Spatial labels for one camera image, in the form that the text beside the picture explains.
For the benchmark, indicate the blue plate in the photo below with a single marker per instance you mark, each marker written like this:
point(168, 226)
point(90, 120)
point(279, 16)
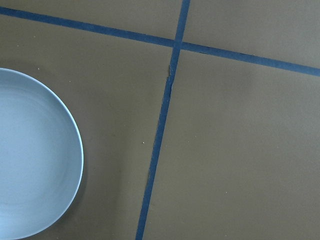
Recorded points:
point(41, 156)

